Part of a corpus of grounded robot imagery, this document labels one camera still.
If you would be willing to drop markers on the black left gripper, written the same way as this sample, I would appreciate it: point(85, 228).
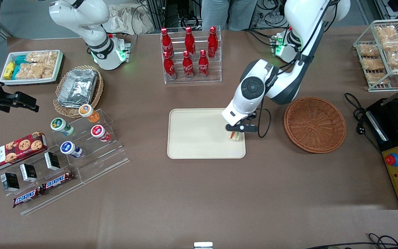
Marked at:
point(253, 116)

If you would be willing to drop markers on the triangular sandwich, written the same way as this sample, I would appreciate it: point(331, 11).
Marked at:
point(235, 137)

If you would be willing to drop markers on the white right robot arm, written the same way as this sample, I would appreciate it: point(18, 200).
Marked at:
point(81, 17)

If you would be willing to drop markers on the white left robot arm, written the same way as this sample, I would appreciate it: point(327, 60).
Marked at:
point(302, 20)

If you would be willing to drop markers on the beige rectangular serving tray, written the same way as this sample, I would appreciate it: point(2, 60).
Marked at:
point(199, 138)

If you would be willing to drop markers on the white rectangular snack tray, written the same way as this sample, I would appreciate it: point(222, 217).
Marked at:
point(57, 65)

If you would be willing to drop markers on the brown wicker basket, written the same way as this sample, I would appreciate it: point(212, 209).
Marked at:
point(314, 124)

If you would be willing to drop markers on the light tan wicker basket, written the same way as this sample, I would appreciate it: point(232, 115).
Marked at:
point(97, 98)

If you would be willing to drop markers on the teal snack pack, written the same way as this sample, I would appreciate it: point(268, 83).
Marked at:
point(20, 60)
point(16, 71)

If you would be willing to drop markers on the yellow snack pack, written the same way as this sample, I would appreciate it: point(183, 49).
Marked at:
point(9, 69)

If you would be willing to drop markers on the rice cracker pack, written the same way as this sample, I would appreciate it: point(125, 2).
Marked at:
point(43, 57)
point(33, 71)

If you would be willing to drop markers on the green lid gum jar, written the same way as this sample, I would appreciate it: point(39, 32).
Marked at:
point(59, 124)

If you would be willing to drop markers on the red tartan cookie box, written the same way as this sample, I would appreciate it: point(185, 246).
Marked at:
point(12, 152)

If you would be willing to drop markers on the stack of foil trays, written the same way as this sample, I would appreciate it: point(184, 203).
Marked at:
point(78, 86)

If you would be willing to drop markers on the clear acrylic bottle rack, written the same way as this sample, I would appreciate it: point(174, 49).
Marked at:
point(193, 80)

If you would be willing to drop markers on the small black box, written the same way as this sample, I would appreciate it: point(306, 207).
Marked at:
point(10, 182)
point(28, 173)
point(52, 161)

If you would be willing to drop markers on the blue lid gum jar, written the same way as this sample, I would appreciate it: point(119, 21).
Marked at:
point(68, 148)

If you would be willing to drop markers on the orange lid gum jar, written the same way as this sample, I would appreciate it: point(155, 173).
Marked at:
point(87, 111)

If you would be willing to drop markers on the red cola bottle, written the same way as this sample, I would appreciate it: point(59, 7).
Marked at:
point(188, 65)
point(203, 64)
point(166, 40)
point(212, 40)
point(169, 66)
point(189, 39)

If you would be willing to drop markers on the red lid gum jar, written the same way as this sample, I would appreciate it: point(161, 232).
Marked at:
point(98, 131)

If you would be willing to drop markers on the Snickers chocolate bar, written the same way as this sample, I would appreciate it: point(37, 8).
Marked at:
point(28, 197)
point(58, 180)

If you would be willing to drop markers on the clear acrylic stepped stand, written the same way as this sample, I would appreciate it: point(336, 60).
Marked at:
point(98, 166)

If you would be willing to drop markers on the person in grey jeans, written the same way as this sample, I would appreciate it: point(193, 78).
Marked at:
point(216, 14)

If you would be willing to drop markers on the crumpled beige cloth bag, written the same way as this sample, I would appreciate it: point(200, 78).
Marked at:
point(126, 19)

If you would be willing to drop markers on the black benchtop machine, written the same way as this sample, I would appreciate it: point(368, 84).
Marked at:
point(375, 124)

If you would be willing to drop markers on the small metal bracket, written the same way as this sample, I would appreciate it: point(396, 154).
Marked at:
point(203, 245)

